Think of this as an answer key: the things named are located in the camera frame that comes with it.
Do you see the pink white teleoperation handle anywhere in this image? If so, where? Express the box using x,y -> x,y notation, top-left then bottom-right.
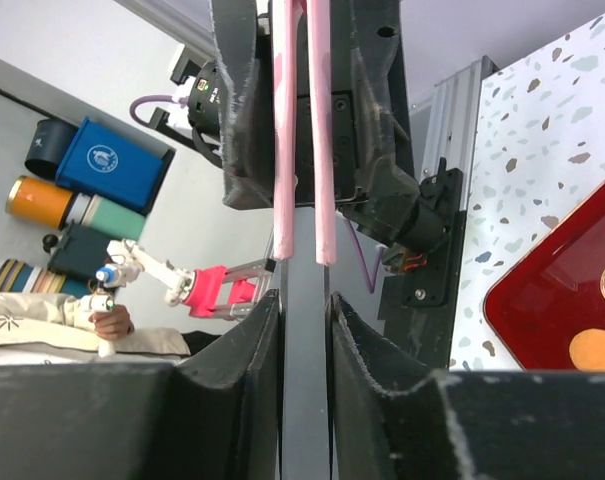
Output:
81,238 -> 278,359

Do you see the dark storage box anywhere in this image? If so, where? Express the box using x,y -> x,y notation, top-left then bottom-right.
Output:
42,223 -> 111,282

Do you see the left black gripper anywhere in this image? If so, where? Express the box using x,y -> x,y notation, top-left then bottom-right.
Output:
210,1 -> 422,215

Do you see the blue trash bin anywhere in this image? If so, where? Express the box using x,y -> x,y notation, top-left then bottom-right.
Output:
55,117 -> 164,215

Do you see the striped canister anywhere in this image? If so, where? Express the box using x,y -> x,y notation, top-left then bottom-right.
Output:
0,259 -> 89,297

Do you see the red cookie tray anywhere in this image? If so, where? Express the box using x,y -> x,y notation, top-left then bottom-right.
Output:
484,182 -> 605,370

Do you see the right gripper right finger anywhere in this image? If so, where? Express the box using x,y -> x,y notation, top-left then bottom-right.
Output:
329,294 -> 605,479

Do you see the orange and green canister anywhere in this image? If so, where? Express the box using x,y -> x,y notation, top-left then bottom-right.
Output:
5,176 -> 146,240

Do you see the operator beige sleeve forearm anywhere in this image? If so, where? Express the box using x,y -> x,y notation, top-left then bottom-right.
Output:
0,292 -> 191,365

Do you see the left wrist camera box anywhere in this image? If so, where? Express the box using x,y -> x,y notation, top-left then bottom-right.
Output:
169,44 -> 220,142

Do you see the operator hand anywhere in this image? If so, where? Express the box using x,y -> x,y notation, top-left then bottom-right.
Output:
91,305 -> 134,341

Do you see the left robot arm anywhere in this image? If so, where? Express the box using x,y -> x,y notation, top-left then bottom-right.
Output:
211,1 -> 464,362

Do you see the dark cylindrical bin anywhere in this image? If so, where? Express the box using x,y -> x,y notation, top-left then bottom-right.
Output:
24,119 -> 78,181

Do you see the aluminium frame rail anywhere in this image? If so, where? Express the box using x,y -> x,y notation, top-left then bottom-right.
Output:
409,56 -> 496,181

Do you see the orange cookie lower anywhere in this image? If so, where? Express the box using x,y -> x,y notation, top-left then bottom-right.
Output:
569,328 -> 605,371

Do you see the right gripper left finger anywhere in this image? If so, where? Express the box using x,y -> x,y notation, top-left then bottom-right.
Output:
0,290 -> 281,479

